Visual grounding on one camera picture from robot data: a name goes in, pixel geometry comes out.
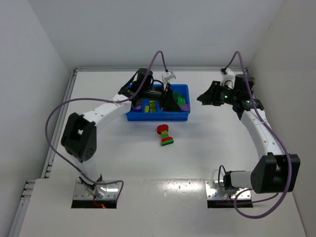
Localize long lime lego brick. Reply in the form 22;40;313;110
149;101;158;113

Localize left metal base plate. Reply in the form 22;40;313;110
73;180;119;201

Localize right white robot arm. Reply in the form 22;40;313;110
197;74;300;194

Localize green purple lego stack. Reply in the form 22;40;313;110
177;95;190;112

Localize blue divided plastic bin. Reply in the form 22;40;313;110
126;84;191;121

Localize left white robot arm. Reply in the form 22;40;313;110
61;68;182;193

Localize red yellow green lego stack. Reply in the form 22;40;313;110
157;124;174;146

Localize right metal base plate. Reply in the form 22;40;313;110
205;180;251;201

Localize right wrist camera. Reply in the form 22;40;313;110
220;68;236;85

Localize metal base plate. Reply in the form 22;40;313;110
205;180;251;201
73;180;119;201

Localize dark green lego brick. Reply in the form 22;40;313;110
173;92;179;99

